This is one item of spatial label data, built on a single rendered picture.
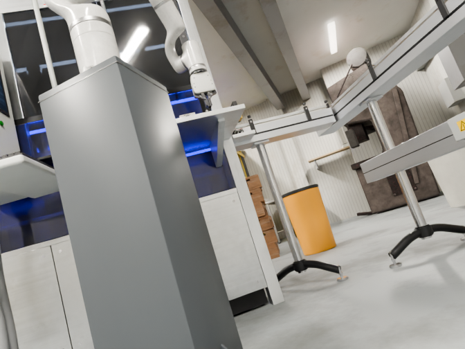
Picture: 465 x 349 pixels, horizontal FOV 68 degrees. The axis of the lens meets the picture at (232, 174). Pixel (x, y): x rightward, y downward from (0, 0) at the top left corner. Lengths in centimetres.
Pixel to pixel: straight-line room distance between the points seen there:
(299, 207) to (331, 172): 546
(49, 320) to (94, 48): 119
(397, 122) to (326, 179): 269
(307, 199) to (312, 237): 36
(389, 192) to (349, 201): 218
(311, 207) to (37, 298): 238
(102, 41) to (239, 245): 111
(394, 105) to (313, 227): 389
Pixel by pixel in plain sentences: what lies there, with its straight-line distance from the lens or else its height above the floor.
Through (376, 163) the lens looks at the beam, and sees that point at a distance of 205.
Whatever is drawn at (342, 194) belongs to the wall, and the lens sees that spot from 873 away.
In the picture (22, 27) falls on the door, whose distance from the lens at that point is 223.
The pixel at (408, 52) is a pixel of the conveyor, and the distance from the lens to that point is 173.
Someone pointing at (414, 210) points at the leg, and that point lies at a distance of 197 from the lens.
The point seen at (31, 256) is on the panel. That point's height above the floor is 55.
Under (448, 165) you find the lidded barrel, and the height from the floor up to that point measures 40.
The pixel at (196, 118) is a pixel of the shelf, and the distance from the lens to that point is 143.
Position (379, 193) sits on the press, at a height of 34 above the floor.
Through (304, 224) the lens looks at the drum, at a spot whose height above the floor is 28.
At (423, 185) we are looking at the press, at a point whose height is 24.
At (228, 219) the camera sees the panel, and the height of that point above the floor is 46.
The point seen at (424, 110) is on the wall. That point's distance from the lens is 858.
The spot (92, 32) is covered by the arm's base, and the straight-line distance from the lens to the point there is 110.
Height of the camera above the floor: 36
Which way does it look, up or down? 10 degrees up
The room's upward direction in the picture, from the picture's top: 18 degrees counter-clockwise
